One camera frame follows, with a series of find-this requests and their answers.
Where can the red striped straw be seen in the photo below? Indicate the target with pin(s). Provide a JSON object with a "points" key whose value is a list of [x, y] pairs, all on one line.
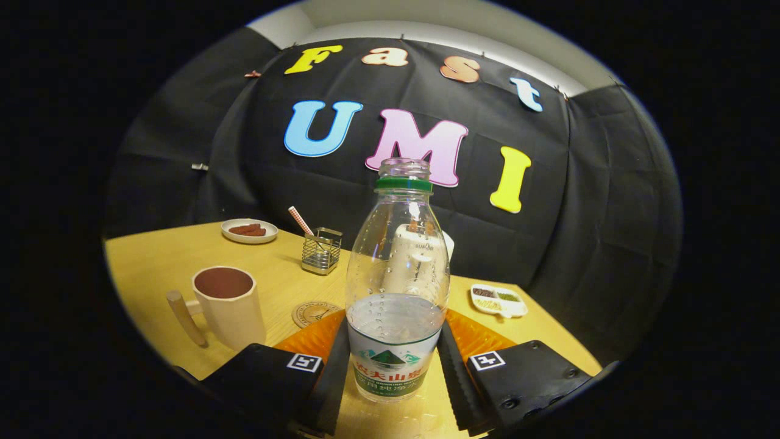
{"points": [[300, 219]]}

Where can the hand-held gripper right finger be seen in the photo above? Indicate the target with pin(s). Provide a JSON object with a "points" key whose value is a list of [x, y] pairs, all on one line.
{"points": [[457, 384]]}

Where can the brown food piece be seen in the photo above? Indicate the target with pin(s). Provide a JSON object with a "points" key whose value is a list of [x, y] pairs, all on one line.
{"points": [[259, 232], [241, 228]]}

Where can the white toaster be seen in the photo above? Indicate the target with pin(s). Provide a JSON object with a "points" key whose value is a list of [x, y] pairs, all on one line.
{"points": [[449, 247]]}

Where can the round cork coaster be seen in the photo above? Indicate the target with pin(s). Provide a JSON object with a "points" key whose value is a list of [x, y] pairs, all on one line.
{"points": [[311, 314]]}

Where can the small round white plate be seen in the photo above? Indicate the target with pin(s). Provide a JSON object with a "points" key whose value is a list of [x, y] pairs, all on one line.
{"points": [[271, 231]]}

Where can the clear plastic juice bottle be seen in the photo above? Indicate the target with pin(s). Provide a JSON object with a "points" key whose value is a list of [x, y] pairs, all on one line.
{"points": [[396, 341]]}

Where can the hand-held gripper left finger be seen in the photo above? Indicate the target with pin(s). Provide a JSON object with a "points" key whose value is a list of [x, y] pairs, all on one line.
{"points": [[332, 390]]}

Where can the white divided dish with beans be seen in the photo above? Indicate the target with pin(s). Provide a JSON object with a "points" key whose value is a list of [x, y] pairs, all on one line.
{"points": [[515, 305]]}

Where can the wooden table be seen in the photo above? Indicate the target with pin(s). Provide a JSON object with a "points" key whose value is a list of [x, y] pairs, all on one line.
{"points": [[152, 262]]}

